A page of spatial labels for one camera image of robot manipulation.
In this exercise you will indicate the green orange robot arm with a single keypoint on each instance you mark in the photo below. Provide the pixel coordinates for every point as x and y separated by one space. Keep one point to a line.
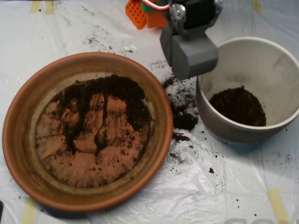
149 16

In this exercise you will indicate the white ceramic pot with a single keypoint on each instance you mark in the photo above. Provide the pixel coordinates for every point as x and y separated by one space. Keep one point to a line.
233 135

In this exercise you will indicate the dark object at edge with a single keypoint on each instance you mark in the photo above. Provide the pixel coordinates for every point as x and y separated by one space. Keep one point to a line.
1 210

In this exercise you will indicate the beige masking tape strip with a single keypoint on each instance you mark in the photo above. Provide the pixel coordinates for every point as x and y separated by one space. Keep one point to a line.
35 5
49 7
278 205
29 212
256 5

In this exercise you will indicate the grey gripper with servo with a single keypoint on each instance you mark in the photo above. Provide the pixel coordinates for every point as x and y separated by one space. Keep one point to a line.
189 61

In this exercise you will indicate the spilled soil patch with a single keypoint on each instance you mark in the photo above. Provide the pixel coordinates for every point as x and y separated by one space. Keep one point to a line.
184 121

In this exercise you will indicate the clear plastic cover sheet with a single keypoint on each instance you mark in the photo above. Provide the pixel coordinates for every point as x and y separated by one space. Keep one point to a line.
245 182

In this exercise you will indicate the dark soil heap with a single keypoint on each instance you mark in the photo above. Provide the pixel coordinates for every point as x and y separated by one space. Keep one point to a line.
130 93

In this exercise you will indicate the dark soil layer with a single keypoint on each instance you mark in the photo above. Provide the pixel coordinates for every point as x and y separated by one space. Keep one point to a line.
238 109

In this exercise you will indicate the small dark maroon crumb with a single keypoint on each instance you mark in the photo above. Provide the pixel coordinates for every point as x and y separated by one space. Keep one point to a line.
211 170

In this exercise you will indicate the terracotta plant saucer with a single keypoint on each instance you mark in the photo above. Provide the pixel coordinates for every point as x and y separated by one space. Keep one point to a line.
23 151

